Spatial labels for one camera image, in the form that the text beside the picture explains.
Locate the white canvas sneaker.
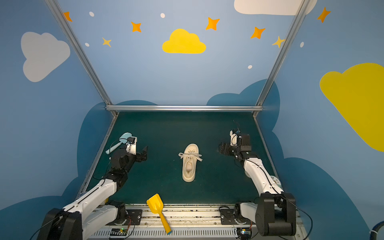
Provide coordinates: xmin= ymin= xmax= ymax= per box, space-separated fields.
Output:
xmin=182 ymin=144 xmax=199 ymax=183

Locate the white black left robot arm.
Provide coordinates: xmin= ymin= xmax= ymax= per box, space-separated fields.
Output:
xmin=36 ymin=147 xmax=148 ymax=240

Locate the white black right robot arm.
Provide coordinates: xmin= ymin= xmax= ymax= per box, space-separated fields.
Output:
xmin=219 ymin=143 xmax=297 ymax=236

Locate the light blue toy spatula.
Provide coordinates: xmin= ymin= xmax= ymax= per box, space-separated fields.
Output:
xmin=106 ymin=132 xmax=133 ymax=155

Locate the round tin can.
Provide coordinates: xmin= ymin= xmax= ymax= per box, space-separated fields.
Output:
xmin=271 ymin=176 xmax=282 ymax=188

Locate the yellow toy shovel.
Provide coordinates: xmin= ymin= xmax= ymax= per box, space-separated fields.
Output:
xmin=147 ymin=194 xmax=172 ymax=235

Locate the back horizontal aluminium bar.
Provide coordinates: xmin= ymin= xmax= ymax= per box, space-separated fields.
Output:
xmin=106 ymin=105 xmax=263 ymax=112

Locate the left green circuit board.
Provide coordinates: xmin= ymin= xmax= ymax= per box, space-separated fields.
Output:
xmin=109 ymin=228 xmax=129 ymax=239

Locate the green circuit board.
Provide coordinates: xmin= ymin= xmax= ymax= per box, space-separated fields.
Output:
xmin=109 ymin=228 xmax=129 ymax=239
xmin=236 ymin=228 xmax=252 ymax=240

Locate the right green circuit board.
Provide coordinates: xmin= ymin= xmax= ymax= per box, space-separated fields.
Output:
xmin=236 ymin=228 xmax=252 ymax=240

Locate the right side aluminium floor rail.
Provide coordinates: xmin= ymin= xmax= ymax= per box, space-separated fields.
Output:
xmin=256 ymin=110 xmax=296 ymax=197

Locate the aluminium floor rail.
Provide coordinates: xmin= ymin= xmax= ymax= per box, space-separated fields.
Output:
xmin=76 ymin=114 xmax=119 ymax=200
xmin=256 ymin=110 xmax=296 ymax=197

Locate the left side aluminium floor rail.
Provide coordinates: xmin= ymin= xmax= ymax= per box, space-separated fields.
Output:
xmin=76 ymin=114 xmax=119 ymax=200

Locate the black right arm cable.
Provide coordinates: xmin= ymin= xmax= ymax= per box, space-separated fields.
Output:
xmin=281 ymin=194 xmax=313 ymax=240

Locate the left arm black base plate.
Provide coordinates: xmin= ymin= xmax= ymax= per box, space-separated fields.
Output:
xmin=107 ymin=209 xmax=143 ymax=226

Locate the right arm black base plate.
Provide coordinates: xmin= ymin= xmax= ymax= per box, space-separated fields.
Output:
xmin=219 ymin=207 xmax=252 ymax=226

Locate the aluminium front rail platform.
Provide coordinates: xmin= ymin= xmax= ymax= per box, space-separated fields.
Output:
xmin=47 ymin=203 xmax=310 ymax=240

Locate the left aluminium frame post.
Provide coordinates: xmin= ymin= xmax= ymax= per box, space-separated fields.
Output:
xmin=45 ymin=0 xmax=113 ymax=105

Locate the aluminium frame post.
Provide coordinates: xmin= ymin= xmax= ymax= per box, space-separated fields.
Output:
xmin=256 ymin=0 xmax=311 ymax=109
xmin=45 ymin=0 xmax=113 ymax=105

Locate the dark hose bottom right corner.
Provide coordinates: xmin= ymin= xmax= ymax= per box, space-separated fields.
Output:
xmin=369 ymin=221 xmax=384 ymax=240

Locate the right aluminium frame post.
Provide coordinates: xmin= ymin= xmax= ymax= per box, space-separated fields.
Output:
xmin=256 ymin=0 xmax=311 ymax=109

